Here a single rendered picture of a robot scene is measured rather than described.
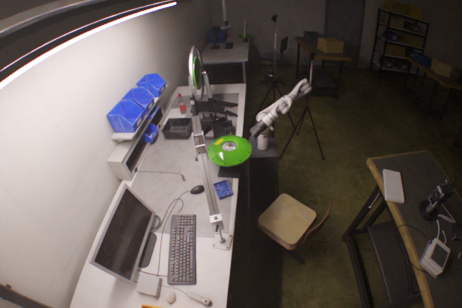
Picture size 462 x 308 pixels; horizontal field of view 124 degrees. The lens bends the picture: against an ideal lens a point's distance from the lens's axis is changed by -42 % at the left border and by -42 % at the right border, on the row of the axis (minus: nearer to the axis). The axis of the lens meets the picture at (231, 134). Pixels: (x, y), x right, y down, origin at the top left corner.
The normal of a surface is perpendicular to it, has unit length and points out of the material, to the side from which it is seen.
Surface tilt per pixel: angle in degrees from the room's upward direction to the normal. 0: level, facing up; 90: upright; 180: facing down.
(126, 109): 88
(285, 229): 0
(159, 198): 0
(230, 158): 21
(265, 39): 90
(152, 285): 0
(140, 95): 88
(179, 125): 86
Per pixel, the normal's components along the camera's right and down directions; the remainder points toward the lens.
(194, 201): -0.07, -0.78
